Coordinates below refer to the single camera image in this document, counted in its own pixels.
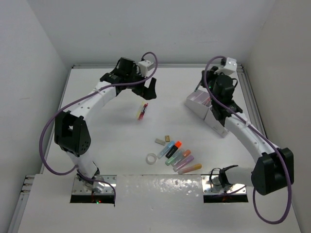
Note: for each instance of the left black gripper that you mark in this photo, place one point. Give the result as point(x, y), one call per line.
point(147, 92)

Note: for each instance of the blue highlighter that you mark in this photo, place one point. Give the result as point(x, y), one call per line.
point(165, 149)

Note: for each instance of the black orange highlighter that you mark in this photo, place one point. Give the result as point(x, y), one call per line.
point(173, 149)

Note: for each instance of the yellow pink highlighter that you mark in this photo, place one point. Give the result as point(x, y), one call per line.
point(190, 169)

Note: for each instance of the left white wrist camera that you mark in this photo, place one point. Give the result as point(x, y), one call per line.
point(145, 66)

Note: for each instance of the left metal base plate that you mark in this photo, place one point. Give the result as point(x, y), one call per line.
point(104, 187)

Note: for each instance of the grey eraser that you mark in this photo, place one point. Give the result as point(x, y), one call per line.
point(159, 141)

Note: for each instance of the clear tape roll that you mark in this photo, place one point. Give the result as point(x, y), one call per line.
point(151, 158)

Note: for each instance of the metal base plate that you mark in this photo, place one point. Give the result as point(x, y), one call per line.
point(212, 187)
point(104, 187)

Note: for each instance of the white pink compartment organizer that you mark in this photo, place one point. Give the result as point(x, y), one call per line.
point(196, 102)

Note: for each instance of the red pen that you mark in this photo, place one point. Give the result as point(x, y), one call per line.
point(139, 117)

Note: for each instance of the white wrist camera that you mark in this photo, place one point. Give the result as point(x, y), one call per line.
point(229, 67)
point(145, 66)

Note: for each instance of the green highlighter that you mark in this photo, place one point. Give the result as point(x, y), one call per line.
point(174, 157)

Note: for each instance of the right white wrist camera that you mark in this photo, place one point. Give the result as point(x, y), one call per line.
point(229, 67)

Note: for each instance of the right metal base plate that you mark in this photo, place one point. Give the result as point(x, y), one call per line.
point(212, 187)

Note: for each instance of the purple highlighter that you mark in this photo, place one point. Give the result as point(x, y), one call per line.
point(183, 163)

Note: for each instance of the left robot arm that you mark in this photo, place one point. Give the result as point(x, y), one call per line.
point(71, 131)

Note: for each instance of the yellow pen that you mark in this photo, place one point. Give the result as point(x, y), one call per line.
point(140, 109)

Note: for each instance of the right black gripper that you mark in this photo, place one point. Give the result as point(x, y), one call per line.
point(211, 73)

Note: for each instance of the orange pastel highlighter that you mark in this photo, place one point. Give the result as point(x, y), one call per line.
point(180, 157)

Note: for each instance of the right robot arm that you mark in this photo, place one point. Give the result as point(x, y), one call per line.
point(274, 168)

